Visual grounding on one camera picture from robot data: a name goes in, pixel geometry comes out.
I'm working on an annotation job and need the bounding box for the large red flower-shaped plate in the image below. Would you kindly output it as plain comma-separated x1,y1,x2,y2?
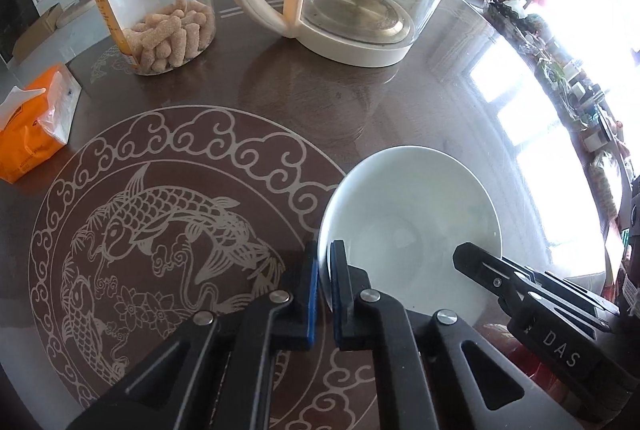
492,335,551,383

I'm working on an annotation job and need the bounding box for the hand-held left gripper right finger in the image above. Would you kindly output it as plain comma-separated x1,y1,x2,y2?
327,239,586,430

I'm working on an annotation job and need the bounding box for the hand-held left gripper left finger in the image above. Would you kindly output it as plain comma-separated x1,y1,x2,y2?
65,240,321,430

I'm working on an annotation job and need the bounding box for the orange tissue pack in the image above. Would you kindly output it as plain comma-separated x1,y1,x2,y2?
0,64,82,183

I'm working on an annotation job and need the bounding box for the row of cosmetic bottles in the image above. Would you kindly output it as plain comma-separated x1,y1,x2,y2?
485,0,626,151

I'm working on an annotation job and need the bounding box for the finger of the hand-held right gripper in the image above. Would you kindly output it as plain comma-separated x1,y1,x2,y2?
452,241,621,321

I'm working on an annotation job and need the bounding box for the cardboard box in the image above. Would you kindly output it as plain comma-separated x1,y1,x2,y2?
12,5,63,61

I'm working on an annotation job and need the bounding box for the white ceramic bowl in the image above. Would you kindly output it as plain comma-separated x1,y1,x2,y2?
317,146,503,328

